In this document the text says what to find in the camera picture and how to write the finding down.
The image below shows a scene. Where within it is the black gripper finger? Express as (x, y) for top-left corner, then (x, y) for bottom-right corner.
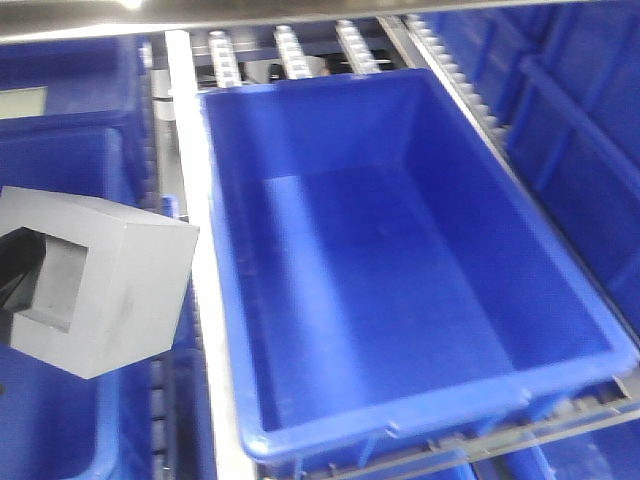
(1, 227), (46, 308)

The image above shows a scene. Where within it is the gray hollow base block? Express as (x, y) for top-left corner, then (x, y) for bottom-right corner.
(1, 186), (199, 379)

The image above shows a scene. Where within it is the blue bin behind left bin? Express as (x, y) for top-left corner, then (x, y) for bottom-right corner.
(1, 36), (149, 137)

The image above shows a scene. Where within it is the blue bin left of target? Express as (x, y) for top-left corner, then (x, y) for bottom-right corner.
(1, 128), (198, 479)

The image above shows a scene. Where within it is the blue bin of target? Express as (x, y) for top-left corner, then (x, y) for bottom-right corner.
(1, 128), (198, 479)
(425, 1), (639, 325)

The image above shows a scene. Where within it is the blue bin right of target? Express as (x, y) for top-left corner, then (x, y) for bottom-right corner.
(425, 1), (639, 325)

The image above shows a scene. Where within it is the white paper label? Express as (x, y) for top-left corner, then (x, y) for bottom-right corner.
(0, 86), (47, 120)

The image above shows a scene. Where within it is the stainless steel flow rack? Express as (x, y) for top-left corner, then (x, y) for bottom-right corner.
(0, 0), (640, 480)

